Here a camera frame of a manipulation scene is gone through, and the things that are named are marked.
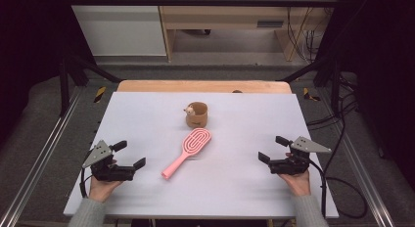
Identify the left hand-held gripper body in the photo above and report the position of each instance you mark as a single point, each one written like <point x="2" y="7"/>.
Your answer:
<point x="112" y="173"/>

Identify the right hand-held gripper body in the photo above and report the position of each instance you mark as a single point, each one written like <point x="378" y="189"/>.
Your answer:
<point x="290" y="165"/>

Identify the pink hairbrush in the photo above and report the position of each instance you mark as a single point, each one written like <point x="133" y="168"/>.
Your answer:
<point x="177" y="163"/>

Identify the brown cup with animal figure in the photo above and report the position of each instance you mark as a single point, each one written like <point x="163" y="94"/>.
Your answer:
<point x="197" y="121"/>

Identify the person's left hand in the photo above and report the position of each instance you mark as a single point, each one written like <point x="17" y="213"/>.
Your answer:
<point x="103" y="188"/>

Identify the person's right hand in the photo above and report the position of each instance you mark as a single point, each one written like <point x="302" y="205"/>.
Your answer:
<point x="298" y="184"/>

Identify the yellow black striped tape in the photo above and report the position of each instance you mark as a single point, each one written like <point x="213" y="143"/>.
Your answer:
<point x="100" y="94"/>
<point x="307" y="94"/>

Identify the white cabinet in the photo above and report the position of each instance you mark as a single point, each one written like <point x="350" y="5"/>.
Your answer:
<point x="124" y="34"/>

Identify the black curtain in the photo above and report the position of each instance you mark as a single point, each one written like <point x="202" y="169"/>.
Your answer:
<point x="29" y="57"/>
<point x="385" y="73"/>

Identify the wooden desk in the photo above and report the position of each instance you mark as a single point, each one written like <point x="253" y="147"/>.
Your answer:
<point x="228" y="16"/>

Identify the black horizontal bar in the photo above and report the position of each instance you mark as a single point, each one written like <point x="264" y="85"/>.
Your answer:
<point x="195" y="2"/>

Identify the aluminium rail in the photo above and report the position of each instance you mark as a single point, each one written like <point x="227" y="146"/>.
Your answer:
<point x="39" y="161"/>
<point x="365" y="181"/>

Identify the black metal frame stand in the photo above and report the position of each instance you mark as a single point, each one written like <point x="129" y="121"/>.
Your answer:
<point x="64" y="90"/>
<point x="335" y="86"/>

